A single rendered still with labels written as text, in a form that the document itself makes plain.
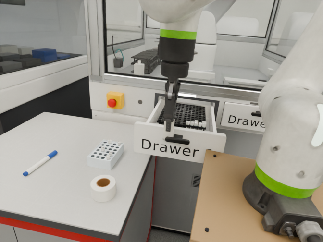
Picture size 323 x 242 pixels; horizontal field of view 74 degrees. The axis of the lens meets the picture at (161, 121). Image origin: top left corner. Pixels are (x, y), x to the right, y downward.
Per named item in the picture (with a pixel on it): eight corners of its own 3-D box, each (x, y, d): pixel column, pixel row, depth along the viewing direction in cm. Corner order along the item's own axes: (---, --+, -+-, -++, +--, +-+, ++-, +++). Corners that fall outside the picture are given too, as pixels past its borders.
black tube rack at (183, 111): (203, 143, 77) (205, 127, 75) (155, 136, 80) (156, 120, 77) (203, 119, 97) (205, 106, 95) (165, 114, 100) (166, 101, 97)
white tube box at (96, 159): (110, 170, 72) (110, 161, 70) (87, 165, 73) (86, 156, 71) (124, 151, 83) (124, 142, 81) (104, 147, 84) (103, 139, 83)
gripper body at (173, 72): (164, 57, 61) (161, 89, 64) (158, 61, 53) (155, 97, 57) (190, 60, 60) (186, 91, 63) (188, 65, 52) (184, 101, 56)
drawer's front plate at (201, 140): (220, 166, 69) (227, 136, 64) (133, 151, 72) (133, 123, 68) (219, 163, 70) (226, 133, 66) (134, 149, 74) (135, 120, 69)
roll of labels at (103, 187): (89, 188, 63) (88, 177, 62) (112, 182, 67) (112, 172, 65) (93, 205, 58) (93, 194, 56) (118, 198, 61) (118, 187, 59)
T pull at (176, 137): (189, 145, 64) (190, 141, 63) (164, 141, 64) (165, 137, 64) (190, 139, 67) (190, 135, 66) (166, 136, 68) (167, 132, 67)
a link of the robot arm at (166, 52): (199, 40, 49) (199, 38, 57) (149, 36, 50) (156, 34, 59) (195, 67, 52) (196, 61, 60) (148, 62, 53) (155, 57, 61)
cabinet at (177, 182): (261, 257, 127) (310, 140, 94) (98, 222, 141) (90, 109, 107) (237, 163, 213) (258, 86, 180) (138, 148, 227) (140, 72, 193)
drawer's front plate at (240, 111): (288, 135, 93) (296, 112, 89) (220, 126, 97) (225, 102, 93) (286, 133, 95) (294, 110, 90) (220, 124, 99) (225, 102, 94)
